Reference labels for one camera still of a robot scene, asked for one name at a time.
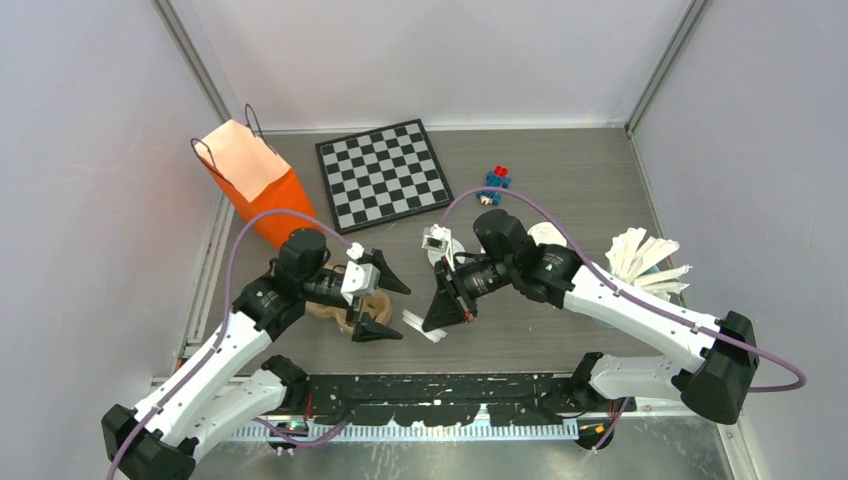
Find white paper-wrapped straws bundle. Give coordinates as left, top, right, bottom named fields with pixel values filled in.
left=605, top=228, right=691, bottom=301

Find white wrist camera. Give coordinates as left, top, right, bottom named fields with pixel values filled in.
left=422, top=224, right=454, bottom=269
left=341, top=242, right=380, bottom=305

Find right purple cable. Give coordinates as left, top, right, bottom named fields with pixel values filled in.
left=438, top=187, right=808, bottom=393

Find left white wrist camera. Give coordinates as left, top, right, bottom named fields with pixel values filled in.
left=341, top=242, right=380, bottom=305

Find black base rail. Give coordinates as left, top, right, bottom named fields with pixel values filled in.
left=268, top=373, right=621, bottom=427

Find purple cable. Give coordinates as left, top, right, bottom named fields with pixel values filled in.
left=438, top=187, right=808, bottom=393
left=105, top=209, right=359, bottom=480

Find brown pulp cup carrier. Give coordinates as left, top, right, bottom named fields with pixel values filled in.
left=305, top=263, right=393, bottom=336

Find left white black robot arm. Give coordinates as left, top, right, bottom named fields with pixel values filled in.
left=101, top=228, right=411, bottom=479

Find white plastic cup lid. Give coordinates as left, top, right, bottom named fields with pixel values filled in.
left=427, top=238, right=464, bottom=269

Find black white chessboard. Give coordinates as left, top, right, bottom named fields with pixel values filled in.
left=315, top=119, right=454, bottom=234

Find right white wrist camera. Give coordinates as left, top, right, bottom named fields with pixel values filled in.
left=422, top=224, right=454, bottom=269

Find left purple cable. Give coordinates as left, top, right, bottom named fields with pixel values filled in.
left=105, top=209, right=359, bottom=480

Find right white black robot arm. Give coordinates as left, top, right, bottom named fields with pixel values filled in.
left=421, top=209, right=759, bottom=425

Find orange paper bag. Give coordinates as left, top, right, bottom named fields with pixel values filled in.
left=190, top=105, right=317, bottom=248

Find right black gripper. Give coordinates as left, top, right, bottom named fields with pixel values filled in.
left=423, top=254, right=516, bottom=331

